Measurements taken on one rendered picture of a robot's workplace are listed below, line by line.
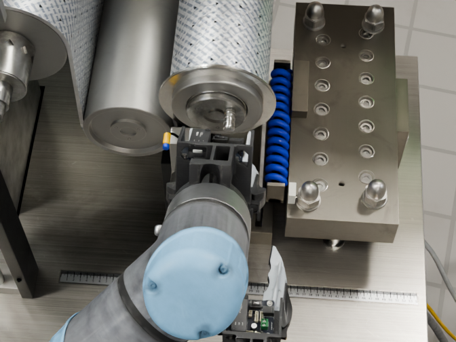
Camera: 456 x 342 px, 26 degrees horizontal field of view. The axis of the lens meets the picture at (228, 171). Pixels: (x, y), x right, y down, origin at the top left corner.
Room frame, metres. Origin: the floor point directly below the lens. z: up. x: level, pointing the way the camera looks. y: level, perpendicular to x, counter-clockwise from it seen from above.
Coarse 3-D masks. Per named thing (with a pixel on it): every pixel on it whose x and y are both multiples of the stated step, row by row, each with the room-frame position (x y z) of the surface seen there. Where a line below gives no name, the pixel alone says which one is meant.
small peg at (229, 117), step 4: (228, 112) 0.68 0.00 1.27; (232, 112) 0.68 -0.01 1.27; (224, 116) 0.68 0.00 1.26; (228, 116) 0.68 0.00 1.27; (232, 116) 0.68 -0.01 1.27; (224, 120) 0.67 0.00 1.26; (228, 120) 0.67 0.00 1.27; (232, 120) 0.67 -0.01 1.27; (224, 124) 0.67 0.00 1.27; (228, 124) 0.67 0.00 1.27; (232, 124) 0.67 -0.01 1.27; (224, 128) 0.66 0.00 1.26; (228, 128) 0.66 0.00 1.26; (232, 128) 0.66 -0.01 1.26
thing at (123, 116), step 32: (128, 0) 0.89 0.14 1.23; (160, 0) 0.90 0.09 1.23; (128, 32) 0.84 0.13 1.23; (160, 32) 0.84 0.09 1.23; (96, 64) 0.80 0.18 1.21; (128, 64) 0.78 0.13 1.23; (160, 64) 0.79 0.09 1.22; (96, 96) 0.74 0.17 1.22; (128, 96) 0.73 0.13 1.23; (96, 128) 0.72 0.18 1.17; (128, 128) 0.72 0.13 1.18; (160, 128) 0.72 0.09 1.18
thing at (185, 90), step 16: (192, 80) 0.71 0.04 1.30; (208, 80) 0.70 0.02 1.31; (224, 80) 0.70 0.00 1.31; (240, 80) 0.71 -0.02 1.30; (176, 96) 0.70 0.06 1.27; (240, 96) 0.70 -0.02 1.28; (256, 96) 0.70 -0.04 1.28; (176, 112) 0.70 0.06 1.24; (256, 112) 0.70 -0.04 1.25; (240, 128) 0.70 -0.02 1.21
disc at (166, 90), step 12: (180, 72) 0.71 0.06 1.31; (192, 72) 0.71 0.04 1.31; (204, 72) 0.71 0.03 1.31; (216, 72) 0.71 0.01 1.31; (228, 72) 0.71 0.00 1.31; (240, 72) 0.71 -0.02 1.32; (168, 84) 0.71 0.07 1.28; (252, 84) 0.71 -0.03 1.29; (264, 84) 0.71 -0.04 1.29; (168, 96) 0.71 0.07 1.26; (264, 96) 0.71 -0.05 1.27; (168, 108) 0.72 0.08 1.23; (264, 108) 0.71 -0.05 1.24; (264, 120) 0.71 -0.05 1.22
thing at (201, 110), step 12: (192, 96) 0.70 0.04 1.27; (204, 96) 0.70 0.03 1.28; (216, 96) 0.69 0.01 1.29; (228, 96) 0.70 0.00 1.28; (192, 108) 0.69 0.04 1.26; (204, 108) 0.69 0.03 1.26; (216, 108) 0.69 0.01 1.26; (228, 108) 0.69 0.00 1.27; (240, 108) 0.69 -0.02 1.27; (192, 120) 0.69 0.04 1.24; (204, 120) 0.69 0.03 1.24; (216, 120) 0.69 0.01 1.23; (240, 120) 0.69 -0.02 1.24
